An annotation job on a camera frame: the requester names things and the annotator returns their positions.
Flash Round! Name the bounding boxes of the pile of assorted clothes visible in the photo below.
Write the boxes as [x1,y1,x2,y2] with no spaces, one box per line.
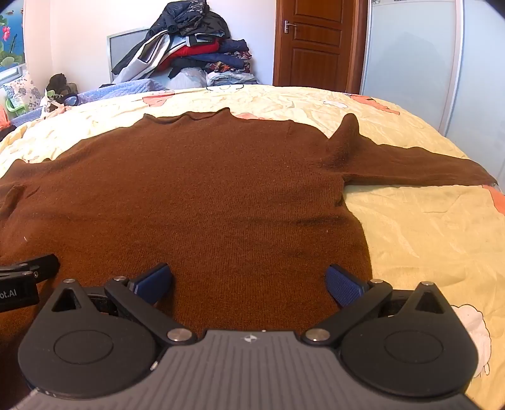
[111,1,258,90]

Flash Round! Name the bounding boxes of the clutter beside bed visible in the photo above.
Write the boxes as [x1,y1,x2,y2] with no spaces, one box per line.
[1,73,80,127]

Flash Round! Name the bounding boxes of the blue quilted blanket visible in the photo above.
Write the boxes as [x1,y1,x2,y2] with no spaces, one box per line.
[11,79,166,127]

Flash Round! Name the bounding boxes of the grey framed panel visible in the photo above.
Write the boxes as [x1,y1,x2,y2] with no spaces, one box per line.
[107,29,148,80]

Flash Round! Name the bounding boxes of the brown wooden door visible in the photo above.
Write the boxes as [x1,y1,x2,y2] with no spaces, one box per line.
[273,0,371,93]

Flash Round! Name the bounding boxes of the white sliding wardrobe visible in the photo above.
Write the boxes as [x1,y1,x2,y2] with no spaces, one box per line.
[360,1,504,185]

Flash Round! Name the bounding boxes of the lotus flower wall picture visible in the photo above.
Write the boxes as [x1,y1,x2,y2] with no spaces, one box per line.
[0,0,25,72]

